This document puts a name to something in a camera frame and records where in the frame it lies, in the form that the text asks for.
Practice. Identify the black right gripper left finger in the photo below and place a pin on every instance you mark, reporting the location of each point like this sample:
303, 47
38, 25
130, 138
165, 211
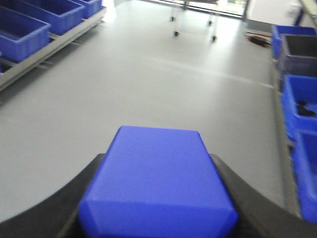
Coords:
57, 215

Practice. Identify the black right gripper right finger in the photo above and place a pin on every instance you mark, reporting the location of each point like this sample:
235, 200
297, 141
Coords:
259, 217

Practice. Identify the small blue parts box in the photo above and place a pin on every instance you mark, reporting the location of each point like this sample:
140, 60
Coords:
157, 183

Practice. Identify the blue bin with black parts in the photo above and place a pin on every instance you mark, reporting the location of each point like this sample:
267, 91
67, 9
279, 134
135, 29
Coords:
299, 104

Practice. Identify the dark grey bin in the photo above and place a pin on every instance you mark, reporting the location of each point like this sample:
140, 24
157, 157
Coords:
298, 55

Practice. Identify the blue bin on left rack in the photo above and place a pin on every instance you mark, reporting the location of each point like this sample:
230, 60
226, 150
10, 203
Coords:
21, 35

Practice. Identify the wheeled steel table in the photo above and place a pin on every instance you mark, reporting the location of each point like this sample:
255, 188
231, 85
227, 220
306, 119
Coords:
202, 15

